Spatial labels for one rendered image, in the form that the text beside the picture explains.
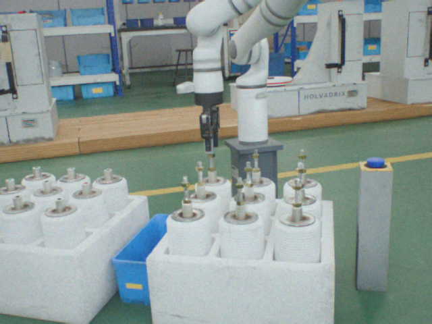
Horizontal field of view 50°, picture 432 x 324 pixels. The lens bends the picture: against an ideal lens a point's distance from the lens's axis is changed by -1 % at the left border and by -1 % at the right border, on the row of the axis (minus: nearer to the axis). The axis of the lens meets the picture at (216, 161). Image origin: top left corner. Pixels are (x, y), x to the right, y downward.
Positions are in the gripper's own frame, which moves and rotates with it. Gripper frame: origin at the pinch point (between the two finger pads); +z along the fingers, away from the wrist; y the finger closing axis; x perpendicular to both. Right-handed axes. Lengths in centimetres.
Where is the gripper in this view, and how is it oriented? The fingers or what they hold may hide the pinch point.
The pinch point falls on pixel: (211, 145)
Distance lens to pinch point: 120.9
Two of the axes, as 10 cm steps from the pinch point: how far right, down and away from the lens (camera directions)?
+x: -9.8, 0.0, 2.0
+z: 0.5, 9.6, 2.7
